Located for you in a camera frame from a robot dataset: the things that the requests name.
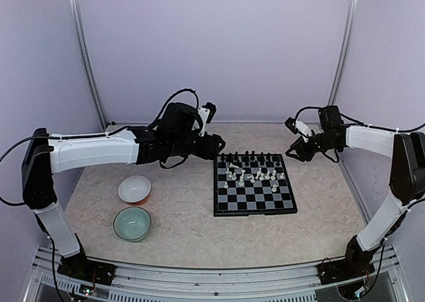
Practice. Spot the front aluminium rail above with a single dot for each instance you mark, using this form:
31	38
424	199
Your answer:
137	282

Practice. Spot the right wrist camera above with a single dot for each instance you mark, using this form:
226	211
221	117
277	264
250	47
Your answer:
298	127

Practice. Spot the white chess king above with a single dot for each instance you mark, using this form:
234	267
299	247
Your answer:
241	179

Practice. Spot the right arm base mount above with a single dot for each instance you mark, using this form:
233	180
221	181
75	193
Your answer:
333	271

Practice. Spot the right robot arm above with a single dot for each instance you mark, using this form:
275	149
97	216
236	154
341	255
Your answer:
405	149

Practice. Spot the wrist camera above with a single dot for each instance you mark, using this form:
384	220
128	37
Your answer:
298	127
206	112

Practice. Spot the aluminium frame post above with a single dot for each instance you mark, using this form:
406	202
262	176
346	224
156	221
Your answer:
86	62
343	52

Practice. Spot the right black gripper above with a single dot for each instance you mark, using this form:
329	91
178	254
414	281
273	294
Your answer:
305	154

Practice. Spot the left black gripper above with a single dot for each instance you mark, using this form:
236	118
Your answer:
210	150

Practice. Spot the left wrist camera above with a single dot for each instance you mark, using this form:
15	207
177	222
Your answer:
206	112

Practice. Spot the white bowl orange outside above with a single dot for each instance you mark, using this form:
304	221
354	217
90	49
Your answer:
134	190

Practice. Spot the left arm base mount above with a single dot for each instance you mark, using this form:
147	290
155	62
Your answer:
89	271

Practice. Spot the black folding chess board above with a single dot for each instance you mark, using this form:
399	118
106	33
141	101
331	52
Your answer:
262	170

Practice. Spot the right aluminium frame post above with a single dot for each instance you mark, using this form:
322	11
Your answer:
343	52

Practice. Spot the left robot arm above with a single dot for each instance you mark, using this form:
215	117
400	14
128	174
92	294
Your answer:
47	155

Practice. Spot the left aluminium frame post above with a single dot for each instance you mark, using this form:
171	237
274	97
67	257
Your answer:
86	62

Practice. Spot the pale green ceramic bowl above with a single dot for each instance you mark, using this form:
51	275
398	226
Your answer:
132	224

